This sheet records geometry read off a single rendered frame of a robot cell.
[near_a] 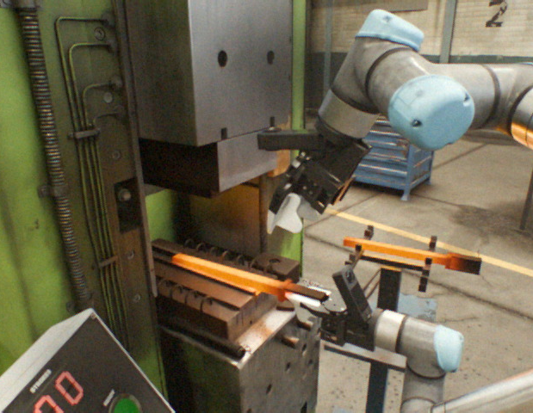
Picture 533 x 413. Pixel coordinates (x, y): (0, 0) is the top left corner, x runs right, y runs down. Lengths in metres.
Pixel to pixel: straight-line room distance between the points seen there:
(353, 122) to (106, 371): 0.45
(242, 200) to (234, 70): 0.53
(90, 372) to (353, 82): 0.48
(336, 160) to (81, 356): 0.41
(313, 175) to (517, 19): 7.93
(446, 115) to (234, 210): 0.89
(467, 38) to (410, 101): 8.21
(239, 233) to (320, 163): 0.70
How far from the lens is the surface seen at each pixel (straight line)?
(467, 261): 1.31
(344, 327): 0.87
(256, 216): 1.21
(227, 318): 0.92
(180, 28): 0.71
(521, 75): 0.54
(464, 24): 8.69
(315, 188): 0.61
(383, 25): 0.53
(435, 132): 0.46
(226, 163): 0.78
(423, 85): 0.45
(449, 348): 0.82
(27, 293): 0.76
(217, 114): 0.75
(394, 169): 4.66
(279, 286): 0.93
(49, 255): 0.75
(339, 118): 0.56
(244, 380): 0.94
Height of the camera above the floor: 1.52
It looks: 21 degrees down
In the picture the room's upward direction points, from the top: straight up
